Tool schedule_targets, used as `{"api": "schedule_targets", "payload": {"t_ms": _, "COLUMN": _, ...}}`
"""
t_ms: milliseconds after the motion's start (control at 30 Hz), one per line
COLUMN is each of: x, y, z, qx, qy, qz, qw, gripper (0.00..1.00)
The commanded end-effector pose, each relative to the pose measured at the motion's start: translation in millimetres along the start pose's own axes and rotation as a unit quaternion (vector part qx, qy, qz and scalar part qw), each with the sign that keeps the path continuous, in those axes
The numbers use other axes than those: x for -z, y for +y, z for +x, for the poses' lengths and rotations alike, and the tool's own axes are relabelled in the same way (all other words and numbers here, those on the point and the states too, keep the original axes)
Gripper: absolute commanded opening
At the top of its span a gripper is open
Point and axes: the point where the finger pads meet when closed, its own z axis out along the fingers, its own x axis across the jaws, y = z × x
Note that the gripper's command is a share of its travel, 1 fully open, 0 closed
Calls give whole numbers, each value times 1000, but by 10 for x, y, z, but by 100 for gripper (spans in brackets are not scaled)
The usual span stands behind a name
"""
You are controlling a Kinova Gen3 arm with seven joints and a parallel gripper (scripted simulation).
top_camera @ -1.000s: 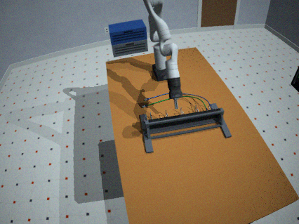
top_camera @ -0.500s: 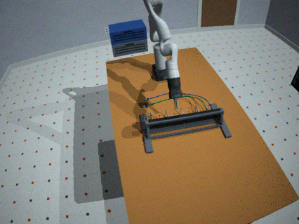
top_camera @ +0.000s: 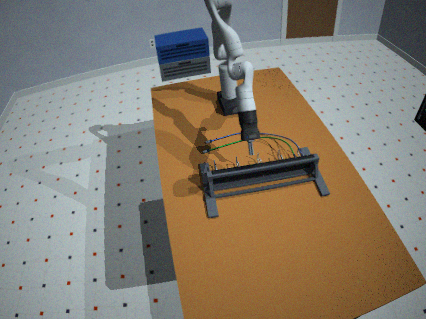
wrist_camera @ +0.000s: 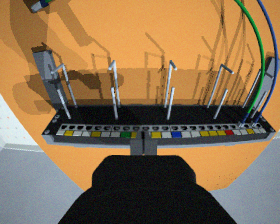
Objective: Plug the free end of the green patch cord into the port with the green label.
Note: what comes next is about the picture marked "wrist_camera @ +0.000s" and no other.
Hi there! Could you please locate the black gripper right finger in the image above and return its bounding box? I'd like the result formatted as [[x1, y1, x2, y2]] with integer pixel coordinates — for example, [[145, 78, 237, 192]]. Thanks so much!
[[143, 131, 157, 155]]

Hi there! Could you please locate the white cable plug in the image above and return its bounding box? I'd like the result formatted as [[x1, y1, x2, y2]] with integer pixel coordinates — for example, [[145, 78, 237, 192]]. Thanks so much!
[[31, 0, 49, 12]]

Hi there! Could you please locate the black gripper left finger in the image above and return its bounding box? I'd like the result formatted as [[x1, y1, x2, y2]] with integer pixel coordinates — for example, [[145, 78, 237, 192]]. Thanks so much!
[[130, 131, 143, 155]]

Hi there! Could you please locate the green cable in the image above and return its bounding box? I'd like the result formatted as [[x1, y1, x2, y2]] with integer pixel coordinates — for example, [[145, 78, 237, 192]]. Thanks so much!
[[234, 0, 265, 118]]

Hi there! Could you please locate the blue patch cord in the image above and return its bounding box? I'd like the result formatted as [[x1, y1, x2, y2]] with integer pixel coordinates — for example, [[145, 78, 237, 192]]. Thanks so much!
[[257, 0, 278, 117]]

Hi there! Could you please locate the dark grey rack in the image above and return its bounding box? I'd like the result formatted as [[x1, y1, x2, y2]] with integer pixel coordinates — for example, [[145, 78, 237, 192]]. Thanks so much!
[[32, 50, 276, 149]]

